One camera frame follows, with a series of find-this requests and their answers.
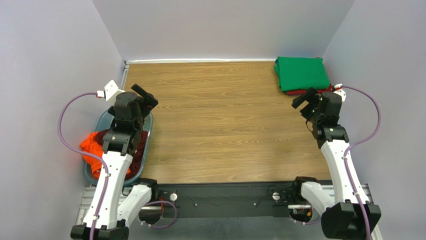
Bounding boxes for maroon t shirt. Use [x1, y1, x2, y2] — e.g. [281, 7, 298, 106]
[94, 129, 148, 180]

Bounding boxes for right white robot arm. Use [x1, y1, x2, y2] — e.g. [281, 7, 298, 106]
[292, 86, 382, 240]

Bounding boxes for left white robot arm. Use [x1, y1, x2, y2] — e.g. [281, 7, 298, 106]
[70, 84, 158, 240]

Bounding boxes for red folded t shirt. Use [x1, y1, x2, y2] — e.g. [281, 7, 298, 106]
[285, 83, 334, 97]

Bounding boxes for teal plastic bin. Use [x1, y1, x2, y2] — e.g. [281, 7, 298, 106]
[82, 111, 154, 187]

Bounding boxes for green folded t shirt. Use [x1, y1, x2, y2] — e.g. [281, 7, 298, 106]
[274, 56, 330, 92]

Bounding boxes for orange t shirt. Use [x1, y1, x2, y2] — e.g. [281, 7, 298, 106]
[79, 131, 132, 180]

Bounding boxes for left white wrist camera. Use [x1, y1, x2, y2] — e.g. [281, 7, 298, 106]
[104, 79, 125, 104]

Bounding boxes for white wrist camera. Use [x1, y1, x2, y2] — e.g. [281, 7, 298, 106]
[332, 83, 346, 102]
[104, 79, 125, 104]

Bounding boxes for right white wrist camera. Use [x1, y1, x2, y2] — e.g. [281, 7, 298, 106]
[332, 83, 346, 102]

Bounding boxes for aluminium rail frame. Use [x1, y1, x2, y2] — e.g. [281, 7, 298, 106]
[71, 182, 384, 240]

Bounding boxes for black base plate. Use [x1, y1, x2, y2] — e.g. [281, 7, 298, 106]
[137, 181, 313, 224]

